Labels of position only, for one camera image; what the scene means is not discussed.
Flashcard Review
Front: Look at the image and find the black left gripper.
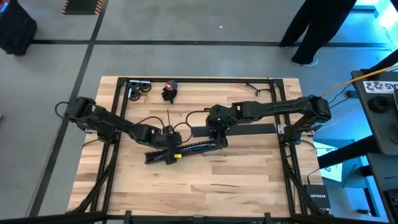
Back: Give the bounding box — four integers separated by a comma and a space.
160, 124, 183, 166

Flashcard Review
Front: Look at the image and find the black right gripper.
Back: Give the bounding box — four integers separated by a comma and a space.
208, 123, 231, 151

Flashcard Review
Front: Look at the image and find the black slotted cable raceway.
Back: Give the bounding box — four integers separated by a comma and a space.
144, 138, 228, 166

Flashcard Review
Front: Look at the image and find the blue cable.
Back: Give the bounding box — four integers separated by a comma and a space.
178, 141, 219, 152

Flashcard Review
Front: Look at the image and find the white paper sheet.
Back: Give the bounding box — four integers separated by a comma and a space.
313, 141, 343, 183

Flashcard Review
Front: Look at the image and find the black cart leg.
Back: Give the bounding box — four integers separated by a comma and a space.
317, 134, 376, 169

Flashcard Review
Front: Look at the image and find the person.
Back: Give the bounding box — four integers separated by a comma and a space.
279, 0, 358, 68

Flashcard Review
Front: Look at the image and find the grey equipment cart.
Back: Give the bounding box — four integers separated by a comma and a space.
351, 70, 398, 224

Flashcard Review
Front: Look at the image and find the hazard striped floor mat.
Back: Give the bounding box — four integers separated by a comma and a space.
61, 0, 106, 16

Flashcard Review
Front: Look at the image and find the white printed cart label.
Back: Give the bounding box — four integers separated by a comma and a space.
362, 80, 398, 94

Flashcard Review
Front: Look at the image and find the black equipment case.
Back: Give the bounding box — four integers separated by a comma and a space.
0, 0, 39, 57

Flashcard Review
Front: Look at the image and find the tangled thin wire bundle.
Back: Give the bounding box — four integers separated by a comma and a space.
245, 82, 272, 96

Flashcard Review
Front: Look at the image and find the black aluminium table frame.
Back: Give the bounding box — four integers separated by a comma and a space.
66, 76, 331, 218

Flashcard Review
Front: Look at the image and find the black Netgear network switch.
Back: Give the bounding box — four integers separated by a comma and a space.
303, 184, 332, 213

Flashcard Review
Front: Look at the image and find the black front rail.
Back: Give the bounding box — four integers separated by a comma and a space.
0, 211, 398, 224

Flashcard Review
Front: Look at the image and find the yellow hanging cable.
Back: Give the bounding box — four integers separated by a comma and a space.
320, 64, 398, 97

